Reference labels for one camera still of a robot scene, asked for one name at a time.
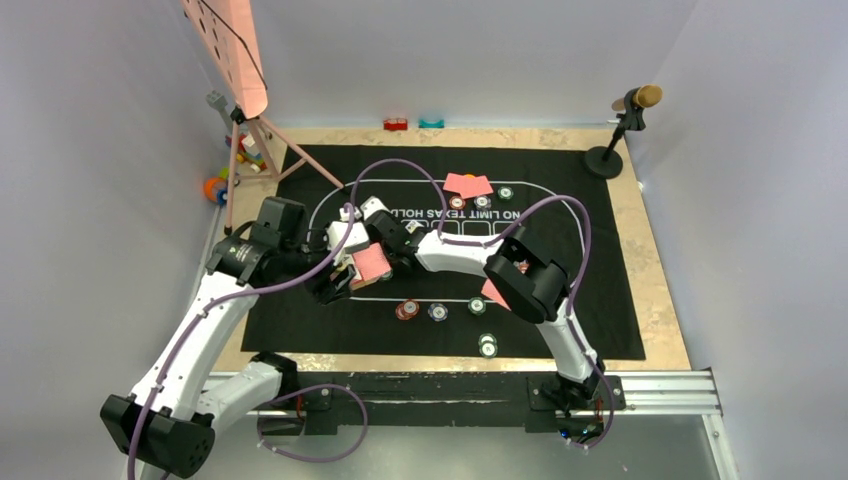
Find red toy block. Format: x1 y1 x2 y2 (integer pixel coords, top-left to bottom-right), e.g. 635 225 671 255
383 117 409 131

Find gold microphone on stand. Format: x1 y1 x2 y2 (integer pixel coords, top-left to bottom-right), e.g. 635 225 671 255
582 84 664 180

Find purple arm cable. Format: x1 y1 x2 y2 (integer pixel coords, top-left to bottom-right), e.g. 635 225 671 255
349 158 616 450
125 201 370 480

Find red chip stack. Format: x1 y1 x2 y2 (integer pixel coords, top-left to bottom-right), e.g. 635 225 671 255
395 299 420 321

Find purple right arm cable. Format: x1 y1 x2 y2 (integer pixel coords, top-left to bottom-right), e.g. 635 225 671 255
349 158 616 450

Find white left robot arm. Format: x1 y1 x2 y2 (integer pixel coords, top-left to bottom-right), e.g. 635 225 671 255
100 197 364 479

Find green chips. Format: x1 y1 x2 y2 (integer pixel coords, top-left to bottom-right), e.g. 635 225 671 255
478 333 498 359
497 186 514 201

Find blue chip stack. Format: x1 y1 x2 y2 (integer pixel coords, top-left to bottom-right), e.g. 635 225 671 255
428 303 448 322

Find red chips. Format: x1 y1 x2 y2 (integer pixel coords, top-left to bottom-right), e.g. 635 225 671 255
448 196 466 210

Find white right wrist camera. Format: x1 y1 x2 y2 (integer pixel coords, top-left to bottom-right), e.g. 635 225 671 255
360 196 389 221

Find green chip stack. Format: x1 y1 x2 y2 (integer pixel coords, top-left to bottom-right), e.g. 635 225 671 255
467 297 487 316

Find red-backed card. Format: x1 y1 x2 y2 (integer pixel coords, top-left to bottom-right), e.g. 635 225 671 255
481 279 511 311
462 175 494 199

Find orange toy ring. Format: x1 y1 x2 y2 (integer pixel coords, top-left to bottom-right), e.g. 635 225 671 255
202 176 230 207

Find pink music stand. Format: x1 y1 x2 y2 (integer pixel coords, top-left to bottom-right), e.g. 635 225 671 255
179 0 345 234

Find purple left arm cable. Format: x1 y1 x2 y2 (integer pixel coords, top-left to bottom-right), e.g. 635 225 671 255
125 201 370 480

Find black poker table mat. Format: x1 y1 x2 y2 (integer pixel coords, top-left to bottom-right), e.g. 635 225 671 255
241 144 646 360

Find teal toy block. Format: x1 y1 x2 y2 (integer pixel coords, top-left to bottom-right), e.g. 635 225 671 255
418 118 445 129

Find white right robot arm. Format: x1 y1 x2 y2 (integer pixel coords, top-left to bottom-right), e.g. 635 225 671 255
364 210 604 407

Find colourful toy block pile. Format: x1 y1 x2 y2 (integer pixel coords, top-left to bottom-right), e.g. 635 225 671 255
236 133 267 173

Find red playing card box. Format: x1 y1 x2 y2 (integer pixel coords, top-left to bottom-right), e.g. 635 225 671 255
332 243 391 290

